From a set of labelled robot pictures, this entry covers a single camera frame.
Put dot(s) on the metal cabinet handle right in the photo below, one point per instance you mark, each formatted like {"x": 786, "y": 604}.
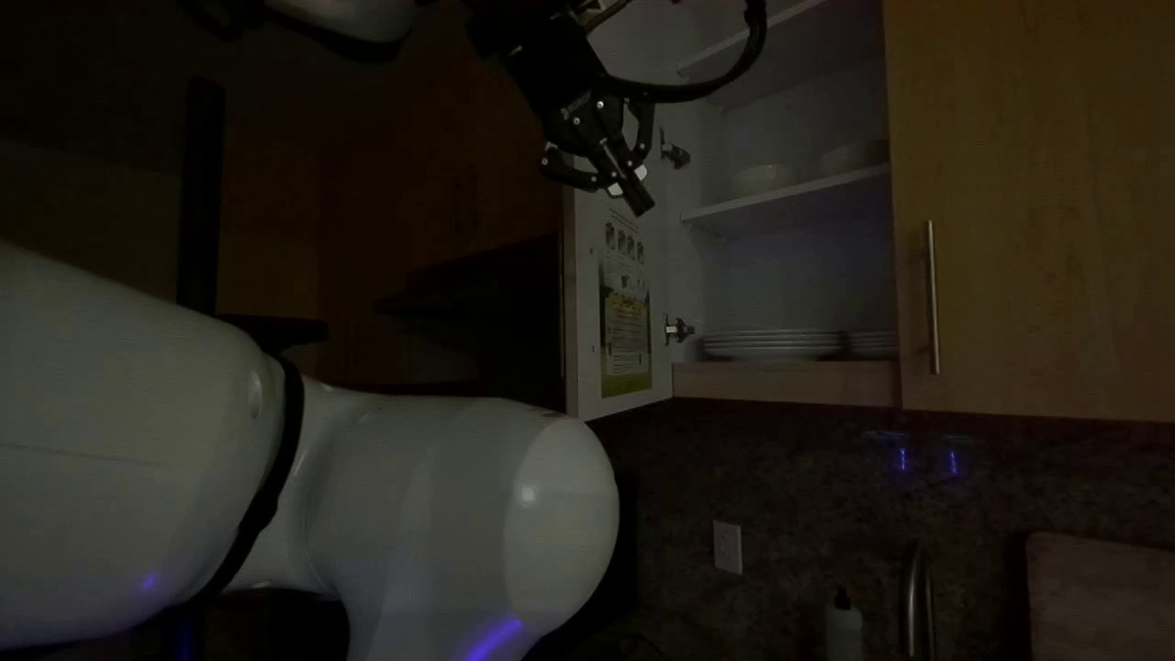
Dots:
{"x": 934, "y": 298}

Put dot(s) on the stack of white plates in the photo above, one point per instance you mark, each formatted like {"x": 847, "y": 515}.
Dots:
{"x": 799, "y": 344}

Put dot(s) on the wooden cabinet door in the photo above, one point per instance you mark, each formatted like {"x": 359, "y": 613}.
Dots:
{"x": 1042, "y": 138}
{"x": 605, "y": 234}

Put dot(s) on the white soap dispenser bottle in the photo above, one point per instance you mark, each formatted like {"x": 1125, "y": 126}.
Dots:
{"x": 841, "y": 630}

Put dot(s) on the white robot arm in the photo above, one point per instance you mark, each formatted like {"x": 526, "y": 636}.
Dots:
{"x": 156, "y": 458}

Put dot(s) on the white wall outlet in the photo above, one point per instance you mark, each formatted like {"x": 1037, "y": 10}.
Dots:
{"x": 728, "y": 547}

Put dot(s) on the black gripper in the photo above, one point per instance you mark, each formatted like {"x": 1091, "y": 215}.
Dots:
{"x": 596, "y": 126}

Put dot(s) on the green sticker on door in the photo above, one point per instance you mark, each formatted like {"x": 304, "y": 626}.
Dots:
{"x": 622, "y": 333}

